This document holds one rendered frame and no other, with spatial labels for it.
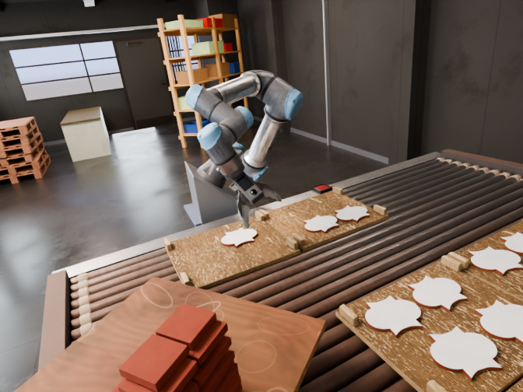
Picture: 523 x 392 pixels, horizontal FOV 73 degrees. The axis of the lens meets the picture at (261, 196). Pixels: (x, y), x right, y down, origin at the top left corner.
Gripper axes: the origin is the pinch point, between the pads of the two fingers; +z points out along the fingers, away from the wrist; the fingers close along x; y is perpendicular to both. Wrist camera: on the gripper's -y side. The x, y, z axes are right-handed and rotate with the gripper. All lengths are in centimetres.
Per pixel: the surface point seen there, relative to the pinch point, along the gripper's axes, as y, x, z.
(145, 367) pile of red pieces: -58, 36, -31
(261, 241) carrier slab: 8.2, 5.2, 12.8
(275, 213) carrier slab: 26.0, -9.0, 19.0
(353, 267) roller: -21.1, -10.8, 23.1
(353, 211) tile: 5.8, -32.4, 29.0
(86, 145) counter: 642, 94, 33
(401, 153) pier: 199, -213, 182
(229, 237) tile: 16.3, 13.3, 7.7
